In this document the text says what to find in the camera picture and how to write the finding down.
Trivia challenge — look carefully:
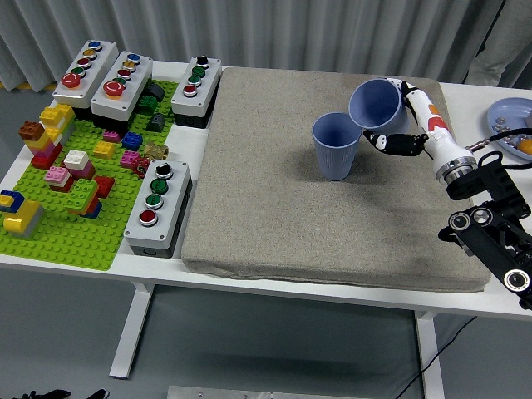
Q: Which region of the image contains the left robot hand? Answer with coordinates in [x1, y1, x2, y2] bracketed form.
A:
[16, 388, 110, 399]

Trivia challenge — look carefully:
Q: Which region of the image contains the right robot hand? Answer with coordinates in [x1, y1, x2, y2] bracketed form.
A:
[362, 76, 474, 176]

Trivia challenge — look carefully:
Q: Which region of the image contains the blue ribbed cup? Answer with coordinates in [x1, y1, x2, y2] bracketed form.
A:
[312, 111, 363, 182]
[347, 78, 411, 131]

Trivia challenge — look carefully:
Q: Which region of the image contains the blue plate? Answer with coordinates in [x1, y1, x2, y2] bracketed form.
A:
[486, 97, 532, 161]

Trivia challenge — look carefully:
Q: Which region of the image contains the white table leg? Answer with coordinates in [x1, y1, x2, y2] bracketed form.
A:
[414, 310, 446, 399]
[108, 282, 155, 380]

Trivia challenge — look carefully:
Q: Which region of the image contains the person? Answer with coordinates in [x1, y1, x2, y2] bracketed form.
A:
[465, 0, 532, 88]

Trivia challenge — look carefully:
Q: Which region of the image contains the green brick baseplate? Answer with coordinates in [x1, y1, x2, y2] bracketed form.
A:
[0, 78, 180, 272]

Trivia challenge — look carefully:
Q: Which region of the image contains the grey-brown mat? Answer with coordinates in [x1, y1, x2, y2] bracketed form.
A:
[181, 66, 492, 294]

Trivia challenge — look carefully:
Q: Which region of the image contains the yellow grey brick stack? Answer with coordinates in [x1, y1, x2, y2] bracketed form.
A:
[2, 199, 46, 239]

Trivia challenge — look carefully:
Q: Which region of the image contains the green brick stack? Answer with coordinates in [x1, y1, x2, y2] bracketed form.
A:
[63, 178, 103, 220]

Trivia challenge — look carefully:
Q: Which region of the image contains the blue yellow brick stack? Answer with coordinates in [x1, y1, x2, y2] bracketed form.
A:
[0, 190, 26, 215]

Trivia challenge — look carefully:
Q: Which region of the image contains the grey curtain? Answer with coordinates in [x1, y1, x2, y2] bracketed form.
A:
[0, 0, 532, 91]

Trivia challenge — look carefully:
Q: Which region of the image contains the red toy brick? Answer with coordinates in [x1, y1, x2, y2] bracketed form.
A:
[93, 175, 116, 199]

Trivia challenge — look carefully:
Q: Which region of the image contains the four-button selector control box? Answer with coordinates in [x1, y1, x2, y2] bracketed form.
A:
[123, 159, 195, 259]
[170, 55, 223, 129]

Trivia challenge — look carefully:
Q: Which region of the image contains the white pink brick stack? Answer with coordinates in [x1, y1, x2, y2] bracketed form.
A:
[63, 149, 96, 180]

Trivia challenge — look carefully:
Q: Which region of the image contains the yellow pink red brick stack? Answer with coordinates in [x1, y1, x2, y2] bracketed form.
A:
[24, 128, 64, 170]

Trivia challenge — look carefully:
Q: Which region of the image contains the yellow toy brick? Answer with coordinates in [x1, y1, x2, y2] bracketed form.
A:
[92, 140, 116, 160]

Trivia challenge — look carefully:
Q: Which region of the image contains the brass pipe fitting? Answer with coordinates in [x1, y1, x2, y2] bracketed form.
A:
[143, 142, 170, 161]

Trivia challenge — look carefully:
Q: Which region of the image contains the blue toy brick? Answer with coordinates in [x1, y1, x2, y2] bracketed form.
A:
[121, 131, 145, 151]

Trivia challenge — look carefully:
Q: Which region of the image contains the brown toy brick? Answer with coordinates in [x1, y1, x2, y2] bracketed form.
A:
[17, 121, 45, 141]

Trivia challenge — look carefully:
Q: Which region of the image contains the dark grey sloped brick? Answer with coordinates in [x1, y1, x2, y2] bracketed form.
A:
[145, 112, 167, 134]

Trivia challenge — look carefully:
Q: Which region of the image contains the yellow white brick stack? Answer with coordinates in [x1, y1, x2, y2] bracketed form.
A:
[39, 103, 76, 145]

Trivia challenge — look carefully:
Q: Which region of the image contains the dark green toy brick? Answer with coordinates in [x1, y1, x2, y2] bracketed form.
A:
[137, 94, 160, 116]

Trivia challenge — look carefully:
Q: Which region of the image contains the five-button control box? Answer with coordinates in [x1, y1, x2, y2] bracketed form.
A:
[52, 39, 120, 121]
[91, 50, 154, 133]

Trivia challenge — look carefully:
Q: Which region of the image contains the yellow black floor tape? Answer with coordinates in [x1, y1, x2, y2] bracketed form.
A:
[0, 81, 57, 91]

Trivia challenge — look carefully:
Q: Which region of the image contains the black floor cable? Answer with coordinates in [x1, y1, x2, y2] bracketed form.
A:
[394, 316, 478, 399]

